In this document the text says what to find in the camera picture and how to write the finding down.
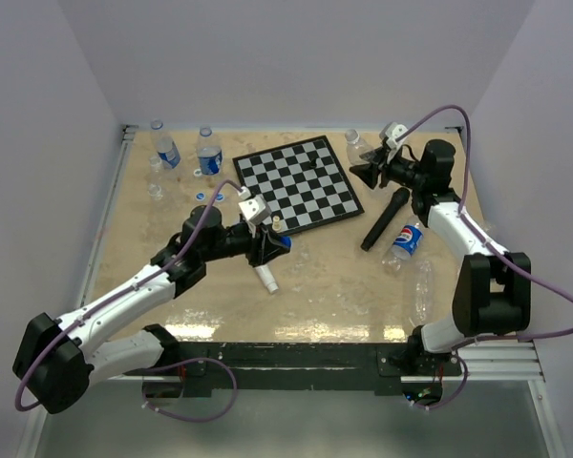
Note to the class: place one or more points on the cream chess piece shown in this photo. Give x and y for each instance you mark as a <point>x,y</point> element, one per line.
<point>277,224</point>

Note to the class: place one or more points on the crushed clear bottle far right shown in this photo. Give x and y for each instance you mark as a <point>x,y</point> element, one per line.
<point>489,229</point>

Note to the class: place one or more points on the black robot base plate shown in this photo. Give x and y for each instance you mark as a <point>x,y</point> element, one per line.
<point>373,367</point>

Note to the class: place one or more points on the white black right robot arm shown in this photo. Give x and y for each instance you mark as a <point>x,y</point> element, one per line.
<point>492,296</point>

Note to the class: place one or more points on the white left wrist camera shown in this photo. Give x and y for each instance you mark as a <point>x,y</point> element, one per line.
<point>255,210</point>

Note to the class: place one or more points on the standing Pepsi bottle left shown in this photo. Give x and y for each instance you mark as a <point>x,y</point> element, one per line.
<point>164,145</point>

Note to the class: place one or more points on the clear bottle without label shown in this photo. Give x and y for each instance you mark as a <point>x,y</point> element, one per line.
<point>359,150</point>

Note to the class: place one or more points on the black toy microphone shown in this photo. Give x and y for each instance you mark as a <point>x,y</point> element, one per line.
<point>399,198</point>

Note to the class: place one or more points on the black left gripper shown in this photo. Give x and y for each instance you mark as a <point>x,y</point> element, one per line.
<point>259,253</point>

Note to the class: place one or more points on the clear unlabelled plastic bottle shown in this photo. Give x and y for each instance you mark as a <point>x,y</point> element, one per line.
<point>155,192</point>

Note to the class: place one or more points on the Pepsi labelled bottle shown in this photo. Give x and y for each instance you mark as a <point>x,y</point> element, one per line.
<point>404,245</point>

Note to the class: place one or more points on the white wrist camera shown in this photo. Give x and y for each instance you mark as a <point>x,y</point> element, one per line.
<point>391,133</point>
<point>255,210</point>

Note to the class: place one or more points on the blue cap of clear bottle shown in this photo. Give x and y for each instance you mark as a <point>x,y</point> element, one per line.
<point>286,242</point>

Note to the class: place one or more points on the standing pepsi bottle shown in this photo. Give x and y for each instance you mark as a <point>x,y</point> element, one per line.
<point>210,155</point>
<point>164,145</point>

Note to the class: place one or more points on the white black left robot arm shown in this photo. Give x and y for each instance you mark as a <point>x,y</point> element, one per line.
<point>58,359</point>

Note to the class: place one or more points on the standing Pepsi bottle right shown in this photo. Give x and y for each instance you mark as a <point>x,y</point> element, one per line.
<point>210,155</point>

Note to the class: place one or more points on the small clear bottle near wall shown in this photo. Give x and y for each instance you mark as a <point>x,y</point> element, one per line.
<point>156,170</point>

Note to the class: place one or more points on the clear bottle lying front right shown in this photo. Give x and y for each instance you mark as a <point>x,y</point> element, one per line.
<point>423,300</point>

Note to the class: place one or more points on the white toy microphone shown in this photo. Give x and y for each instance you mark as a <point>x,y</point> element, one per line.
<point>267,278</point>

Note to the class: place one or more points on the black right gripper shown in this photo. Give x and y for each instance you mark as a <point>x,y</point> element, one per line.
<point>370,173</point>

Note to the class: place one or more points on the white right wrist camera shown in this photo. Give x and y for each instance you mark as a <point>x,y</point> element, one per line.
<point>391,133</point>

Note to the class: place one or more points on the black and silver chessboard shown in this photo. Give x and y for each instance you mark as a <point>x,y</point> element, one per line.
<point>304,198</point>

